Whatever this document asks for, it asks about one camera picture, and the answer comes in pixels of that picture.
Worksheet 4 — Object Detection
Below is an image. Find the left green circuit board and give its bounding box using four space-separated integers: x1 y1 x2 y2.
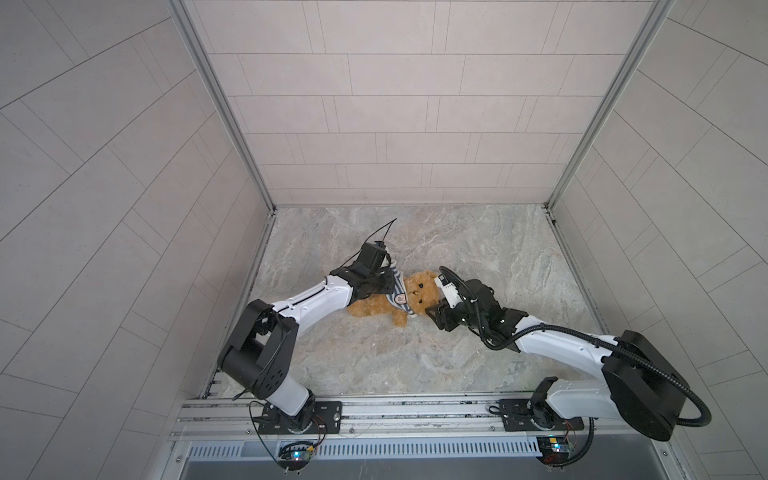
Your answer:
277 441 317 472

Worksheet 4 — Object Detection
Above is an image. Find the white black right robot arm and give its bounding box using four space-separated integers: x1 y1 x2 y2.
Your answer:
426 271 689 441

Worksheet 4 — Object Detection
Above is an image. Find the aluminium corner post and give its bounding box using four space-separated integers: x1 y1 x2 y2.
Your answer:
166 0 277 216
544 0 675 215

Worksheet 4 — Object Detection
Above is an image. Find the thin black left cable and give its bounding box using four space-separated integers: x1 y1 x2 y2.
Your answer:
335 217 398 274

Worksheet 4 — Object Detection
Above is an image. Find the blue white striped sweater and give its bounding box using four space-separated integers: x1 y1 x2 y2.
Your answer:
382 266 416 317

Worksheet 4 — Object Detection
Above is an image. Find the aluminium right corner post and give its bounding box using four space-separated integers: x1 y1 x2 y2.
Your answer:
544 0 675 215

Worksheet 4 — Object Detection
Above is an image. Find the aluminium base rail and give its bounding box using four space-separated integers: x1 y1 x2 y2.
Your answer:
170 393 629 465

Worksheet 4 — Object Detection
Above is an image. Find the brown teddy bear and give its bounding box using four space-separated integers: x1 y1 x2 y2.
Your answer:
346 271 441 327

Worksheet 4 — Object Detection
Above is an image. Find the aluminium left corner post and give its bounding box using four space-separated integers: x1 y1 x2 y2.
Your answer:
166 0 277 216

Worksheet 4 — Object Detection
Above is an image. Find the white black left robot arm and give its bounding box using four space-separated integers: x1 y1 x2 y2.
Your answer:
217 266 404 433

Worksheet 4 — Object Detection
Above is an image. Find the right green circuit board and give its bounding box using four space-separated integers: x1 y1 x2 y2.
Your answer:
536 436 572 465

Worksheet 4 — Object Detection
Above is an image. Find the black corrugated cable conduit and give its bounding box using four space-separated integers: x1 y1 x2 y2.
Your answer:
439 265 713 428

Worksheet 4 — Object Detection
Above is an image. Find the green circuit board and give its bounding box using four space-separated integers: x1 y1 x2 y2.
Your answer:
536 436 572 465
277 441 317 472

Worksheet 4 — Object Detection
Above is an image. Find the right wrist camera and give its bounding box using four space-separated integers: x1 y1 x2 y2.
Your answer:
435 266 464 308

